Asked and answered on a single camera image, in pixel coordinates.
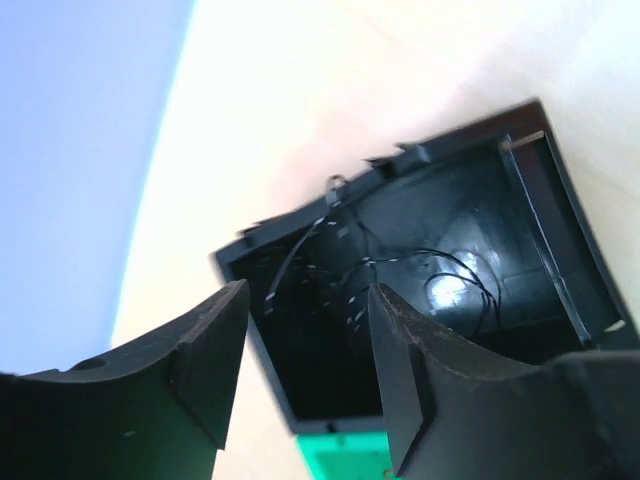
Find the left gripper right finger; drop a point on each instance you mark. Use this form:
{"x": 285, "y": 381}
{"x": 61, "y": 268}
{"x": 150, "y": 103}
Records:
{"x": 455, "y": 410}

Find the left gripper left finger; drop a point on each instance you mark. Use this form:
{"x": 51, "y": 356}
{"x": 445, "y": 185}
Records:
{"x": 157, "y": 407}

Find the black plastic bin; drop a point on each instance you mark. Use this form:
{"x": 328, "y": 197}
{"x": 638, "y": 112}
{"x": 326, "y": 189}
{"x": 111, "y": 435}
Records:
{"x": 479, "y": 227}

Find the green plastic bin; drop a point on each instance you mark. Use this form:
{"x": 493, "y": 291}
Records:
{"x": 347, "y": 456}

